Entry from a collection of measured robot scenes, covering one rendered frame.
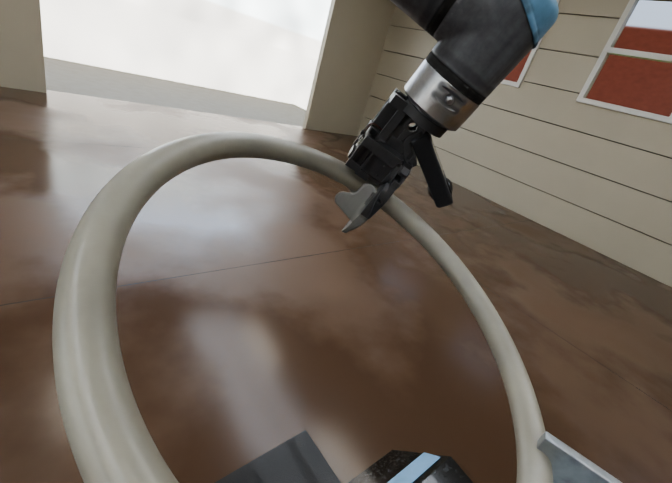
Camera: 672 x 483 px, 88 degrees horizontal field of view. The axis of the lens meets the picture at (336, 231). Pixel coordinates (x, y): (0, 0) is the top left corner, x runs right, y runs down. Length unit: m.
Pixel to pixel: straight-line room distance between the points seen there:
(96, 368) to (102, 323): 0.03
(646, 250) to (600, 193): 0.96
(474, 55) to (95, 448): 0.45
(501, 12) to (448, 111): 0.11
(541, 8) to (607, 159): 6.01
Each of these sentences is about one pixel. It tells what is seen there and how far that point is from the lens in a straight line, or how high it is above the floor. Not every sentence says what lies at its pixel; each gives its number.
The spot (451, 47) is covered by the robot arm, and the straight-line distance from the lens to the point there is 0.46.
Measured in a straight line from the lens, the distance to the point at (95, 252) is 0.26.
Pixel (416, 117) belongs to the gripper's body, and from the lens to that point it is 0.47.
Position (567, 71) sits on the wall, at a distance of 6.80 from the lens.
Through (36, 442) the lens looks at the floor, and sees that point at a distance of 1.69.
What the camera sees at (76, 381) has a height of 1.19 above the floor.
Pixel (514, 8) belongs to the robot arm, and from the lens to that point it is 0.45.
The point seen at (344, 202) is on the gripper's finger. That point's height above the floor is 1.19.
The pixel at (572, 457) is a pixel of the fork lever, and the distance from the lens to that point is 0.44.
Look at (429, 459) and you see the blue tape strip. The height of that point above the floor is 0.79.
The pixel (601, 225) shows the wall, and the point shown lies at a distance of 6.45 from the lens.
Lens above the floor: 1.36
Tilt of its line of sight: 24 degrees down
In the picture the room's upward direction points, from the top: 17 degrees clockwise
